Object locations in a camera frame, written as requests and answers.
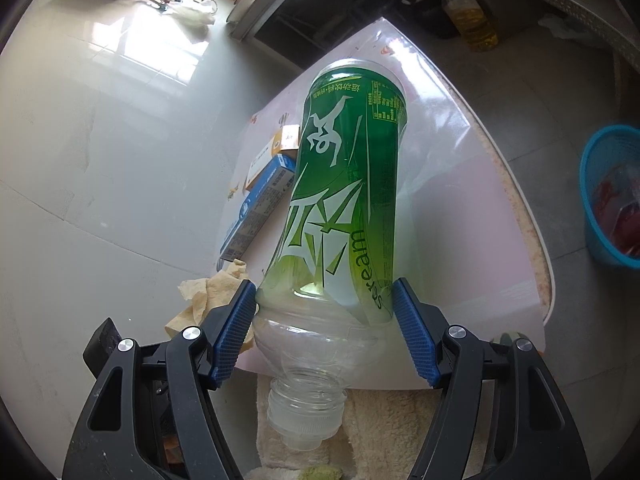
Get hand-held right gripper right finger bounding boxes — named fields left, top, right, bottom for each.
left=391, top=277, right=592, bottom=480

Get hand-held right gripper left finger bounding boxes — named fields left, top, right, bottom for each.
left=61, top=280, right=258, bottom=480

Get blue white carton box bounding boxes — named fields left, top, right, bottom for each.
left=220, top=152, right=301, bottom=262

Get green plastic bottle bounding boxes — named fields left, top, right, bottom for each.
left=252, top=57, right=409, bottom=451

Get red yellow snack bag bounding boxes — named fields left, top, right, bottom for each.
left=592, top=167, right=640, bottom=257

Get blue plastic basket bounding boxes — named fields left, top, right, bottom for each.
left=579, top=124, right=640, bottom=269

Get crumpled brown paper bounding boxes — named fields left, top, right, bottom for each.
left=164, top=258, right=251, bottom=342

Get white fleece pants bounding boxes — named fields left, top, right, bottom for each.
left=255, top=374, right=497, bottom=480

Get white-edged table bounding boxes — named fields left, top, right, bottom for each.
left=470, top=110, right=557, bottom=327

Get green fuzzy cloth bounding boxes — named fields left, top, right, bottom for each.
left=299, top=465, right=343, bottom=480

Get white orange carton box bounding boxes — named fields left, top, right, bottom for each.
left=243, top=130, right=284, bottom=192

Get cooking oil bottle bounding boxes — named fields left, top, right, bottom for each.
left=442, top=0, right=501, bottom=54

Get hanging clear plastic sheet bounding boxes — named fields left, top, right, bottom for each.
left=172, top=0, right=217, bottom=27

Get crumpled clear plastic bag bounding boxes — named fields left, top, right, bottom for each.
left=537, top=12, right=587, bottom=42

